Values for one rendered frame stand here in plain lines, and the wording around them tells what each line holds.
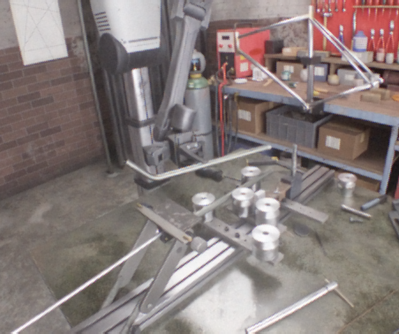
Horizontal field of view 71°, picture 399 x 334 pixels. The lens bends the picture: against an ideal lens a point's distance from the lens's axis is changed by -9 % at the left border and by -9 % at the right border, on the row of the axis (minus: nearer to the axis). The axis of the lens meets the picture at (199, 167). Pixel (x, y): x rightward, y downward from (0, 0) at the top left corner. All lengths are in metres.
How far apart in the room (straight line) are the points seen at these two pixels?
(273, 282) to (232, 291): 0.08
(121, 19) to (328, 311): 1.00
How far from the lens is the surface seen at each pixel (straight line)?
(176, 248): 0.48
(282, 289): 0.60
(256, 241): 0.57
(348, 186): 0.86
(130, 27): 1.12
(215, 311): 0.56
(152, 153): 0.75
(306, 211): 0.72
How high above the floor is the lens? 1.33
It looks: 26 degrees down
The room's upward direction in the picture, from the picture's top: 5 degrees counter-clockwise
